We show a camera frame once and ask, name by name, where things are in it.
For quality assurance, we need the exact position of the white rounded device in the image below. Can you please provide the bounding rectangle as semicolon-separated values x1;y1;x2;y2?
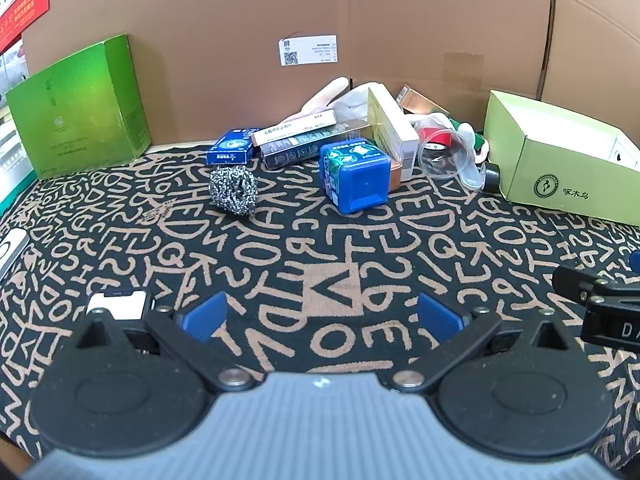
0;227;30;278

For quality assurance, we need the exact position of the small blue box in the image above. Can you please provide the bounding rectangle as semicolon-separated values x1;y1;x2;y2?
206;128;263;166

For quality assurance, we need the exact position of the steel wool scrubber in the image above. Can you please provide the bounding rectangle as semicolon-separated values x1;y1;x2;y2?
209;164;258;217

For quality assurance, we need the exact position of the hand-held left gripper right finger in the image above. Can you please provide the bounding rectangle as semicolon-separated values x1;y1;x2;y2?
385;291;573;394

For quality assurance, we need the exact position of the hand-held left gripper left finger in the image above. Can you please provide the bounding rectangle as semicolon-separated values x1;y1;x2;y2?
75;290;258;395

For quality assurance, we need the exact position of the black flat box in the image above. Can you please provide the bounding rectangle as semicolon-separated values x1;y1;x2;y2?
260;127;373;170

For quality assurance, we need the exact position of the clear plastic cup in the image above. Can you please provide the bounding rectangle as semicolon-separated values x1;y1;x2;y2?
419;130;476;179

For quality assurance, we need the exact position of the red wall calendar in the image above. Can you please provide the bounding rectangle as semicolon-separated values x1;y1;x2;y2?
0;0;51;54

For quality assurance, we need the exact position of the copper coloured box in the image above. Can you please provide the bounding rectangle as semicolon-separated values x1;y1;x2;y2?
397;86;451;117

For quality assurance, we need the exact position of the cream upright box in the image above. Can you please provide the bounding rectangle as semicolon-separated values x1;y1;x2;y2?
367;84;421;183

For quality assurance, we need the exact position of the blue cube container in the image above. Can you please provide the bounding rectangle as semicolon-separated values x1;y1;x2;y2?
319;137;392;216

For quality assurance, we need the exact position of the white shipping label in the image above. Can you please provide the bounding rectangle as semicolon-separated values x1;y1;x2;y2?
278;36;338;67

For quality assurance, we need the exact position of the tall green box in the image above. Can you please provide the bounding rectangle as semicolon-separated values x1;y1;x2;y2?
5;34;152;179

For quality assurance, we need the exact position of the white and brown flat box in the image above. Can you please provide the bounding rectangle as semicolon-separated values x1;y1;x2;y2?
251;110;338;147

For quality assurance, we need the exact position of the brown cardboard backdrop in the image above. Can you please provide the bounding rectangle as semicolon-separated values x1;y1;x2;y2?
21;0;640;148

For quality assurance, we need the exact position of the white black-edged device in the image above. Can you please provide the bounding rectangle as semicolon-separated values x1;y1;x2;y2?
86;289;153;320

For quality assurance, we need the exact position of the white glove with pink cuff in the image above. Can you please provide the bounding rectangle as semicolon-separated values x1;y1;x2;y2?
301;77;373;126

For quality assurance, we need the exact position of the light green cardboard box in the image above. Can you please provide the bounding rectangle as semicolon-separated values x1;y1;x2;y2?
482;90;640;226

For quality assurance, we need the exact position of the black letter printed mat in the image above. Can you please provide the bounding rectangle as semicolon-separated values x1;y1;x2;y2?
0;142;640;480

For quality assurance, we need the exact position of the red tape roll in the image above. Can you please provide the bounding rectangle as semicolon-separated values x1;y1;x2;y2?
419;127;456;151

